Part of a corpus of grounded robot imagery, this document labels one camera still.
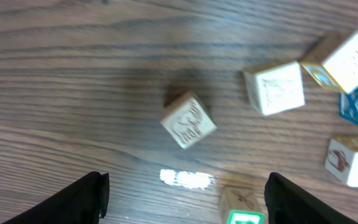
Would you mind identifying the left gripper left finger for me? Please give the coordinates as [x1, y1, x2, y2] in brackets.
[3, 171, 109, 224]

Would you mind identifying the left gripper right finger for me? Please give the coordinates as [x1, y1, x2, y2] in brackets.
[264, 172, 357, 224]

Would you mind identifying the green number four block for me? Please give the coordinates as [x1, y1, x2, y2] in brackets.
[219, 187, 265, 224]

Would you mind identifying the plain wooden block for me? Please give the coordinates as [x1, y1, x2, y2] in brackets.
[324, 136, 358, 187]

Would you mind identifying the wooden block M drawing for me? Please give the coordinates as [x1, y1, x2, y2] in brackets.
[242, 60, 305, 116]

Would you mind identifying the wooden block animal drawing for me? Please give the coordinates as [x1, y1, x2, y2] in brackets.
[161, 91, 217, 149]

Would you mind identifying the wooden block blue edge centre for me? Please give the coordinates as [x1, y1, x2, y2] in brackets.
[300, 29, 358, 93]

